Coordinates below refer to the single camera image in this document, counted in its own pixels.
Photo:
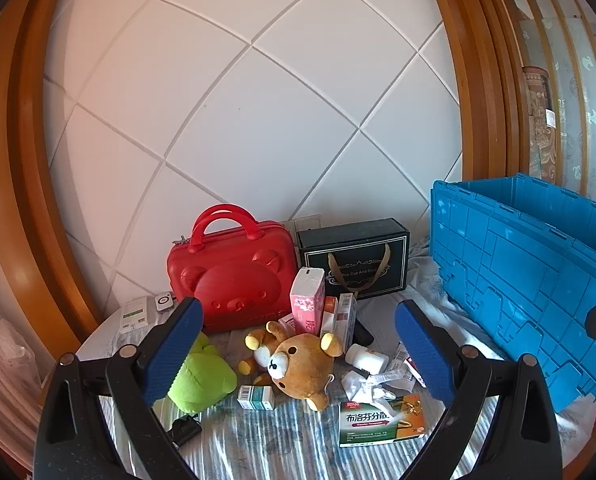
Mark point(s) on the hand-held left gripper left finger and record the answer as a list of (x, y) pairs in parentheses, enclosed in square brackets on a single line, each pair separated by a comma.
[(172, 350)]

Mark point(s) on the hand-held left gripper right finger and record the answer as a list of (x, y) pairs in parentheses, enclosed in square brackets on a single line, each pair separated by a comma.
[(423, 355)]

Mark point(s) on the green frog plush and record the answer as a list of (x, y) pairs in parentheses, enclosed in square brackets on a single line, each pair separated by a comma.
[(202, 380)]

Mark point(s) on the green orange medicine box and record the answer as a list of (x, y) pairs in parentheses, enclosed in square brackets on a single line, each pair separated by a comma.
[(368, 425)]

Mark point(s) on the blue plastic storage crate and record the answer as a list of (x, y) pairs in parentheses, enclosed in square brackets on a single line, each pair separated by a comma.
[(503, 260)]

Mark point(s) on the brown bear plush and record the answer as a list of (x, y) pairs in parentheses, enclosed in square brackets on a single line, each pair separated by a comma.
[(298, 365)]

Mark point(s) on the white blister packet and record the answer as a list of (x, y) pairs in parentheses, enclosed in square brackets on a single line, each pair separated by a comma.
[(403, 367)]

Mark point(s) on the white green remote control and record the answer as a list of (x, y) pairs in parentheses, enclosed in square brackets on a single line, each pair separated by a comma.
[(135, 312)]

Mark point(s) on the white pill bottle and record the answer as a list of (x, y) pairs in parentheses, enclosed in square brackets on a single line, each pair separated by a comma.
[(368, 357)]

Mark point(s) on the black remote control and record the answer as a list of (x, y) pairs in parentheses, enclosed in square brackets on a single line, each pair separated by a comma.
[(363, 332)]

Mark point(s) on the crumpled white wrapper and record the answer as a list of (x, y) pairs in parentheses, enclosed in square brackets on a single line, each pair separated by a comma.
[(358, 385)]

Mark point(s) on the black charger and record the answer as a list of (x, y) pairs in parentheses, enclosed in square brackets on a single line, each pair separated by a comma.
[(185, 430)]

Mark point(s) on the red white medicine box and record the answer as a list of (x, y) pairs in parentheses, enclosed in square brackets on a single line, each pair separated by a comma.
[(345, 320)]

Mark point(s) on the red bear suitcase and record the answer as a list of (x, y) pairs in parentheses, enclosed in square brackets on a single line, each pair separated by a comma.
[(232, 280)]

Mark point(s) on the small teal medicine box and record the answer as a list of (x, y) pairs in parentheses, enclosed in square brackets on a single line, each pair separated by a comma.
[(255, 396)]

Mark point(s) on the orange white medicine box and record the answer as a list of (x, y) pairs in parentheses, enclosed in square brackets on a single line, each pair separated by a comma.
[(329, 315)]

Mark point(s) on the small pink box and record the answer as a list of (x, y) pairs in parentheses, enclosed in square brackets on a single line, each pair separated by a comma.
[(286, 324)]

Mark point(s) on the black gift box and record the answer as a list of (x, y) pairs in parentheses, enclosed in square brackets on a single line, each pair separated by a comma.
[(378, 240)]

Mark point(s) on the tall pink white box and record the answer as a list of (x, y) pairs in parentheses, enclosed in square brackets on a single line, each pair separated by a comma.
[(308, 305)]

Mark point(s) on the clear plastic bag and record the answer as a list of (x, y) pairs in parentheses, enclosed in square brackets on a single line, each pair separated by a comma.
[(7, 360)]

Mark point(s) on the rolled patterned carpet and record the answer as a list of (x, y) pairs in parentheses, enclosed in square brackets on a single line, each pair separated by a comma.
[(540, 130)]

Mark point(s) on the wooden frosted glass partition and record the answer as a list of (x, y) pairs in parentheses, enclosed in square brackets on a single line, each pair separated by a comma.
[(573, 60)]

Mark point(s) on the wall socket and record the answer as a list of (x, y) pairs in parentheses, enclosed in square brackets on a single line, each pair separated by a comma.
[(310, 222)]

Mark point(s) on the wooden wall frame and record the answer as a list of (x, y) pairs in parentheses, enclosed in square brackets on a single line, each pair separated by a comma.
[(7, 160)]

